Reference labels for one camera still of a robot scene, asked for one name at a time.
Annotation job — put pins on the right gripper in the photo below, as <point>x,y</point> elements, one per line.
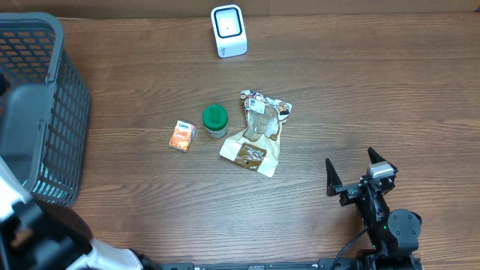
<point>350,193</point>

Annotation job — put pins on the beige snack pouch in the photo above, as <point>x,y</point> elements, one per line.
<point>257,147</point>

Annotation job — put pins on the green lid jar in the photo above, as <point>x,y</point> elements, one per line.
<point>215,120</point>

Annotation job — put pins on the orange tissue pack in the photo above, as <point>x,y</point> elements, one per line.
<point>182,136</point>

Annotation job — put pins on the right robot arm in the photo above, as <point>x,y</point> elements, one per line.
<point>394,235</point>

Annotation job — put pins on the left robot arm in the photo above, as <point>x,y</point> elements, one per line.
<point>39,235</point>

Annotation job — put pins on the white barcode scanner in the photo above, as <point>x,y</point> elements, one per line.
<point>229,31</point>

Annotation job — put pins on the grey plastic mesh basket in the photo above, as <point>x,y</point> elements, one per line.
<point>45,108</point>

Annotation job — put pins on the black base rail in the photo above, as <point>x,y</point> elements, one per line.
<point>255,266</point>

